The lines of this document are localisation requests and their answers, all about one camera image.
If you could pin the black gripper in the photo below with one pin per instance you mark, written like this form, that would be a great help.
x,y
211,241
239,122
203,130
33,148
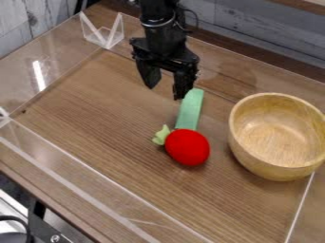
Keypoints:
x,y
162,50

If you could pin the red plush strawberry toy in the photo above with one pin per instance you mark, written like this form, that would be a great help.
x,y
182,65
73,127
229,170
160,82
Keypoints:
x,y
186,145

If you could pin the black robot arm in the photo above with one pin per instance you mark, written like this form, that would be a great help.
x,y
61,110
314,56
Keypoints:
x,y
160,11

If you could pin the green rectangular foam block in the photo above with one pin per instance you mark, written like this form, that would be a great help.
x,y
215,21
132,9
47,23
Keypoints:
x,y
190,110

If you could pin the light wooden bowl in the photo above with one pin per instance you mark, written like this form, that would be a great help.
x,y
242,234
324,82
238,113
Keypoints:
x,y
277,136

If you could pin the clear acrylic table barrier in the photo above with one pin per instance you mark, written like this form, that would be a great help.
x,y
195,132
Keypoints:
x,y
108,213

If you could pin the clear acrylic corner bracket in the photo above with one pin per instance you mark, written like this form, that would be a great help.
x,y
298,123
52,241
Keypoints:
x,y
104,37

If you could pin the black table clamp bracket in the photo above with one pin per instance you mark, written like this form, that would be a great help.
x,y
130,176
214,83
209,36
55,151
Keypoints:
x,y
43,232

